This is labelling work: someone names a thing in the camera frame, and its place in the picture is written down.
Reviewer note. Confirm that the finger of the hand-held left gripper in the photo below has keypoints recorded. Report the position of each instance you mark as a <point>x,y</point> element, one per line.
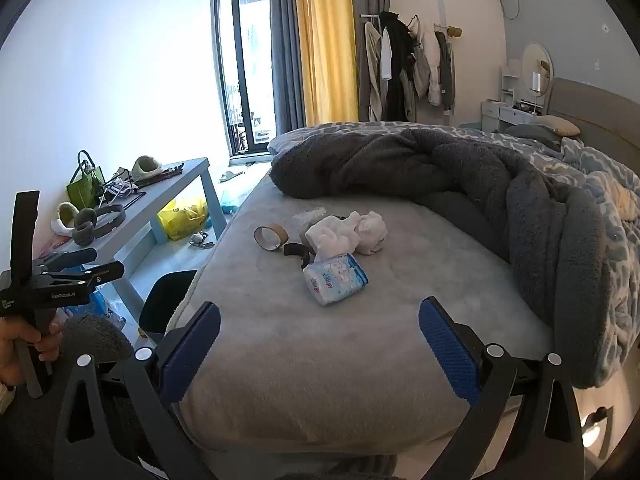
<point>70,258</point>
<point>95,275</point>

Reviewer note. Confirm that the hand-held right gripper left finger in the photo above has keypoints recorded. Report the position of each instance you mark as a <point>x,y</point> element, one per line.
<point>192,345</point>

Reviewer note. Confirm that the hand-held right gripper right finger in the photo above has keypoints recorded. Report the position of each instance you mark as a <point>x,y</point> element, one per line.
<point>447,350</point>

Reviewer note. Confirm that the dark trash bin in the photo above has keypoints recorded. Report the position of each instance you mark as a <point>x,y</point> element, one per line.
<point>167,300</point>

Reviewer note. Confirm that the blue white tissue packet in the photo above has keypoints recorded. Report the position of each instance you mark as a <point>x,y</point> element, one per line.
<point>335,277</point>

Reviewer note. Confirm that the black tape roll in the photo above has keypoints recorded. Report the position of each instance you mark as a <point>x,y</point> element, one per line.
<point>295,247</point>

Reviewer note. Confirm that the brown cardboard tape roll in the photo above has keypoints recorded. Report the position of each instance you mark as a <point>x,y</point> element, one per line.
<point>281,234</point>

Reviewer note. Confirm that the brown cardboard tube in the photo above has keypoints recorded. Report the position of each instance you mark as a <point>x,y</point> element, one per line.
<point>304,240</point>

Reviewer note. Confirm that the clear plastic wrapper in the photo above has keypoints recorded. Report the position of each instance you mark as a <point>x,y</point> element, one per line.
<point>307,217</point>

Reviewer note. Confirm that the person's left hand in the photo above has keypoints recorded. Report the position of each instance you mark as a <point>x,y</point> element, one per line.
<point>10,355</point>

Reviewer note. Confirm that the red paper packets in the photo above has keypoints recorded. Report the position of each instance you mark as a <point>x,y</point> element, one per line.
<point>52,250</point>

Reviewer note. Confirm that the blue printed package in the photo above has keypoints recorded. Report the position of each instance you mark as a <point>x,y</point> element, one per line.
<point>100,305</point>

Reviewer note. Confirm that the grey headphones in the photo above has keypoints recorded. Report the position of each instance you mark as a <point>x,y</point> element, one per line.
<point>85,222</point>

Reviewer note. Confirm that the green fluffy slipper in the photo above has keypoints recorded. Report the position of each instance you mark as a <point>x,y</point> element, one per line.
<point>65,217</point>
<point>147,167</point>

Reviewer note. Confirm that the person's grey fluffy clothing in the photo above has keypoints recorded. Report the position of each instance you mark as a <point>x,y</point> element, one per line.
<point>95,335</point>

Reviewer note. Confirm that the green felt bag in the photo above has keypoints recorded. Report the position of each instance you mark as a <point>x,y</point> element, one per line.
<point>82,187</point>

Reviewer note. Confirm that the yellow plastic bag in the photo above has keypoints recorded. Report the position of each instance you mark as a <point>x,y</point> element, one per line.
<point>182,217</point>

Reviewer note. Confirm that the light blue table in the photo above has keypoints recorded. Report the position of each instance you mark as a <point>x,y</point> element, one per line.
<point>165,195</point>

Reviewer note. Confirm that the dark wooden stick bundle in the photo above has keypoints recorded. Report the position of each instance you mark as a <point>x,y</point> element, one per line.
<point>162,175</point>

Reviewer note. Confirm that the bed with grey sheet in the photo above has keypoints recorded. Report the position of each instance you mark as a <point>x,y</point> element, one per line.
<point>325,360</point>

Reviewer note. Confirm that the teal plush toy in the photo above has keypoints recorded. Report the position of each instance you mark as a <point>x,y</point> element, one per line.
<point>232,205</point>

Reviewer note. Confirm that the white slipper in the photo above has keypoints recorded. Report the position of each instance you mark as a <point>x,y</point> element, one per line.
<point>231,176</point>

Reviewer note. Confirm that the grey fleece patterned blanket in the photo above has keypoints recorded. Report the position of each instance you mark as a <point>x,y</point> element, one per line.
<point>450,175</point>

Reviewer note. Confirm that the grey pillow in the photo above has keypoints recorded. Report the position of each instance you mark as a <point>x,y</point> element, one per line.
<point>530,132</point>

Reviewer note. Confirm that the white dressing table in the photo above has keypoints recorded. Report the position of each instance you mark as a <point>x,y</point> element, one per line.
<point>495,112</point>

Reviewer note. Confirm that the beige pillow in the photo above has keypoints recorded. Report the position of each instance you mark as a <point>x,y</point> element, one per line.
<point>557,125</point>

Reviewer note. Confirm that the glass balcony door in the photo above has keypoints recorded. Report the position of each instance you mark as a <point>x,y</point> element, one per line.
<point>235,60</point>

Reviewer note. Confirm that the grey coat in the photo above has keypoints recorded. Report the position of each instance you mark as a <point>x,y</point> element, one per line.
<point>446,70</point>

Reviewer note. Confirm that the white jacket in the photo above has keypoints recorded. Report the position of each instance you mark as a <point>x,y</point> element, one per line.
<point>425,67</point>

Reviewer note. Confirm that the grey padded headboard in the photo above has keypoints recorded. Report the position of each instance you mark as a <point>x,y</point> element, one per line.
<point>600,110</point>

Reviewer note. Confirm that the beige coat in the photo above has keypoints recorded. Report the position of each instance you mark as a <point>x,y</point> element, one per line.
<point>372,70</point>

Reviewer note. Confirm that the white shirt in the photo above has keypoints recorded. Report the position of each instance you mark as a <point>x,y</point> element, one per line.
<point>386,55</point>

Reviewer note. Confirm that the round mirror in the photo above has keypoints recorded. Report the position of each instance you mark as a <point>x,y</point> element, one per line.
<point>532,57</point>

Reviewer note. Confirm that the black coat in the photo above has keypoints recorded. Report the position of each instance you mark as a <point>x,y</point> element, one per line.
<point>400,40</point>

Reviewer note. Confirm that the yellow curtain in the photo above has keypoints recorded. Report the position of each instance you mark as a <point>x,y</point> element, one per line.
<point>325,35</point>

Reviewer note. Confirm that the white clothes rack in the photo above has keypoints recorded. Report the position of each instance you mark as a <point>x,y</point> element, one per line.
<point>367,16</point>

